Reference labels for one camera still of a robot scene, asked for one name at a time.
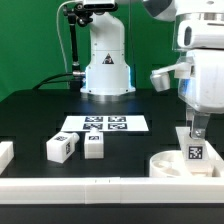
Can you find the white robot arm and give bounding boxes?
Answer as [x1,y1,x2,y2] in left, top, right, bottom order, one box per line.
[82,0,224,139]

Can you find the white fiducial marker sheet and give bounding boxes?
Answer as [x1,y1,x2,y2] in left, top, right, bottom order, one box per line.
[61,115,149,132]

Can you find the white U-shaped fence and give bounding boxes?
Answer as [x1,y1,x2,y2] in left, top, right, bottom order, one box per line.
[0,148,224,204]

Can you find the white camera on mount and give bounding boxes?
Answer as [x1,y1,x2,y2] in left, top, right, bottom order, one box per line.
[83,0,116,10]

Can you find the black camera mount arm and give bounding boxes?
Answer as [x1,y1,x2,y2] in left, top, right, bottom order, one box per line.
[63,3,93,91]

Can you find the white cable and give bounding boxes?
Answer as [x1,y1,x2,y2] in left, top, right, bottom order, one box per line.
[55,0,78,74]

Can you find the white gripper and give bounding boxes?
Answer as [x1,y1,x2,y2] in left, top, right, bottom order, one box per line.
[150,13,224,139]

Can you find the black cables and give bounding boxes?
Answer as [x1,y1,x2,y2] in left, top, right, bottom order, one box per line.
[32,72,75,90]

